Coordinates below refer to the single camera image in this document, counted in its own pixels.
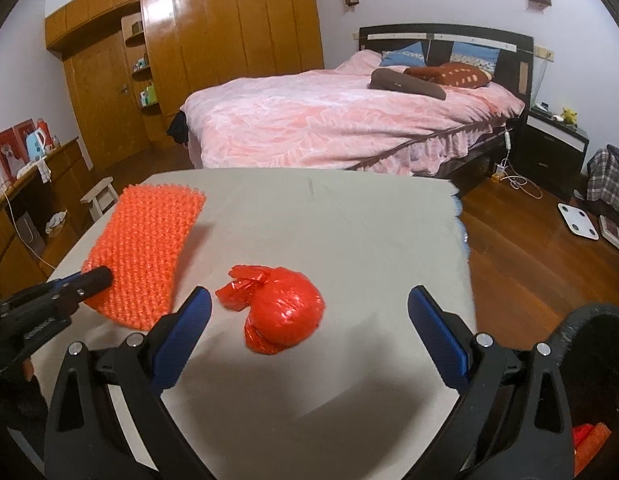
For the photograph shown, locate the orange bubble wrap sheet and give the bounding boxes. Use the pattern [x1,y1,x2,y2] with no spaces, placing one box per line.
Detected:
[82,184,206,330]

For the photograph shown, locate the red plastic bag ball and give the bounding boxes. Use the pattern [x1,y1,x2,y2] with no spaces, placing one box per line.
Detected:
[215,264,326,356]

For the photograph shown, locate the black trash bin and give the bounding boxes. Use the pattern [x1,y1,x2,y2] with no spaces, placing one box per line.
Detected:
[547,304,619,479]

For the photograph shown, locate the wooden side desk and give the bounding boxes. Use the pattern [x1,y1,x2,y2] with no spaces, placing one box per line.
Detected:
[0,140,95,299]

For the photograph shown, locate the small white stool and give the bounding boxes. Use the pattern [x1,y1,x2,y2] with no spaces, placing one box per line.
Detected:
[81,177,119,221]

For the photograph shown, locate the light blue iron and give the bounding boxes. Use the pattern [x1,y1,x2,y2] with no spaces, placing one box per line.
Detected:
[25,128,46,162]

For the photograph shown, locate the red picture frames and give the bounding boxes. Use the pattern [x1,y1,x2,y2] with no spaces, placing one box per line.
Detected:
[0,119,35,182]

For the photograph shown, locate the black clothing on bed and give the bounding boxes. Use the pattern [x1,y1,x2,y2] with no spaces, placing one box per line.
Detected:
[166,110,189,146]

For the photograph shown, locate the white bathroom scale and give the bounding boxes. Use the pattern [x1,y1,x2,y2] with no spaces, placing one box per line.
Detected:
[557,203,599,240]

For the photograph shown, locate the white framed book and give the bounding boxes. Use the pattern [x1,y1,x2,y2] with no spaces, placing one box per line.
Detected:
[599,216,619,250]

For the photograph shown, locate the wooden wardrobe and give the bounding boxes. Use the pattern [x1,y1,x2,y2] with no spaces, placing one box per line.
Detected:
[45,0,323,170]

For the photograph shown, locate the plaid shirt on chair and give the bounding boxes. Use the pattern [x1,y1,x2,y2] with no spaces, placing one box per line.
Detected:
[586,144,619,215]

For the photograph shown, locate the black white nightstand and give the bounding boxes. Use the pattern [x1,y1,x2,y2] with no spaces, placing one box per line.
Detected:
[513,110,589,202]

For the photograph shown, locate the yellow plush toy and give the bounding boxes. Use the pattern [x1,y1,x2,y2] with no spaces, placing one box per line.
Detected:
[561,107,577,127]

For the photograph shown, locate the bed with pink cover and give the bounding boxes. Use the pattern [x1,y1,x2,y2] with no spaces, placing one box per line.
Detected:
[180,50,524,177]

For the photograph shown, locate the red dotted pillow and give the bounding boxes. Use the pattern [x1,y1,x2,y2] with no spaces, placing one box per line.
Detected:
[404,62,492,89]

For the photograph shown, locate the black bed headboard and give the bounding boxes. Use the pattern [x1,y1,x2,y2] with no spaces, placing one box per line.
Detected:
[358,23,534,107]

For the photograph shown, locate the brown flat pillow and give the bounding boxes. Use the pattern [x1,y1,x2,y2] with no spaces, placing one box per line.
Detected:
[368,68,446,101]

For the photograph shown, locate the right blue pillow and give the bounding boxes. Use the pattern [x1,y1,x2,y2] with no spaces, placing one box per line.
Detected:
[449,42,500,76]

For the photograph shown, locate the blue pillow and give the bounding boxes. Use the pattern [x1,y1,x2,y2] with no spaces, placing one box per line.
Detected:
[449,42,500,76]
[380,41,425,67]

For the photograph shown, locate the left blue pillow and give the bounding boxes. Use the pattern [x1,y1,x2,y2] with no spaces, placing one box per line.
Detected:
[380,41,425,67]

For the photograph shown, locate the white charger cable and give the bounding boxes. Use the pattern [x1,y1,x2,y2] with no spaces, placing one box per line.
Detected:
[490,129,545,201]

